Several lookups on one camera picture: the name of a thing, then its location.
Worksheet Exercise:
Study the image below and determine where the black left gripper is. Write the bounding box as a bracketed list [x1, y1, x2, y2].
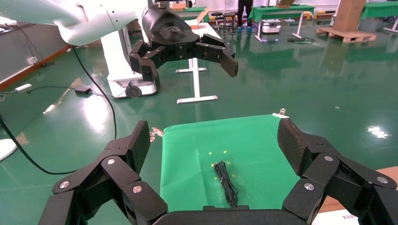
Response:
[129, 4, 239, 91]

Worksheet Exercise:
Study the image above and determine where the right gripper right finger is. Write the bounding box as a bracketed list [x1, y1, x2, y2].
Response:
[276, 118, 398, 225]

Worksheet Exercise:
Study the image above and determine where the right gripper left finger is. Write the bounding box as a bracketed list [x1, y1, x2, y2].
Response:
[38, 120, 168, 225]

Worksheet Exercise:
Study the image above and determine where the black data cable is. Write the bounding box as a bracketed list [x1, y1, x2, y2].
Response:
[214, 160, 239, 208]

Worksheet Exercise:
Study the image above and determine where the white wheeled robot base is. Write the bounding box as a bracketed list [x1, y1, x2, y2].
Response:
[101, 27, 161, 99]

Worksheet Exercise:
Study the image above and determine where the small tan cardboard box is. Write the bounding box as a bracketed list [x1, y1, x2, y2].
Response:
[190, 8, 210, 30]

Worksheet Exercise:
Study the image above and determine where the cardboard box on table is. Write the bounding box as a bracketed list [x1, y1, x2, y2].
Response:
[276, 0, 296, 9]

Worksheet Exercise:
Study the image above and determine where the white table stand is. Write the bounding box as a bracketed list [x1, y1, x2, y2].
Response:
[176, 22, 223, 105]

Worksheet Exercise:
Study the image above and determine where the black round stool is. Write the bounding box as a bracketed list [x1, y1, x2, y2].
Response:
[211, 12, 224, 32]
[222, 12, 238, 35]

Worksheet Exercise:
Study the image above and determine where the metal cloth clip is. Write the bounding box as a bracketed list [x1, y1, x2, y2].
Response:
[272, 108, 290, 119]
[150, 127, 164, 143]

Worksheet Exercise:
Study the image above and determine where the green tablecloth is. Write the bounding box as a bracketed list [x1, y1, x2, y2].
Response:
[160, 114, 304, 212]

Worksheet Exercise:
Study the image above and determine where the person in black trousers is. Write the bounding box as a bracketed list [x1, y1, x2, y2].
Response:
[237, 0, 254, 33]

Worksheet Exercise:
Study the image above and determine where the small white floor robot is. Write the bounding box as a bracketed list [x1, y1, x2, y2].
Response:
[261, 19, 282, 35]

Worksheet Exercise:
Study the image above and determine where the green cloth covered table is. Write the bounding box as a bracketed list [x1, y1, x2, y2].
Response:
[248, 3, 316, 43]
[360, 1, 398, 33]

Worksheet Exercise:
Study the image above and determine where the white round plate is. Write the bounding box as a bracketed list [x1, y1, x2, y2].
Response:
[0, 139, 18, 161]

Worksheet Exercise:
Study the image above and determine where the black round floor plate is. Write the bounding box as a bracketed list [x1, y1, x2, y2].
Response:
[287, 37, 315, 44]

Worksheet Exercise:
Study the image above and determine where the wooden pallet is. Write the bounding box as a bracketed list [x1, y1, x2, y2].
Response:
[316, 27, 377, 44]

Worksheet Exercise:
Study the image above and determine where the tall brown cardboard carton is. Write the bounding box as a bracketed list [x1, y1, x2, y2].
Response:
[332, 0, 367, 33]

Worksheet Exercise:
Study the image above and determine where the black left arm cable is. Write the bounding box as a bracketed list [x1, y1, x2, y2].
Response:
[0, 45, 117, 175]

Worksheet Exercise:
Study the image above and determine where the thin black floor cable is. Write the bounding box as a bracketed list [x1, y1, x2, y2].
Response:
[26, 85, 108, 98]

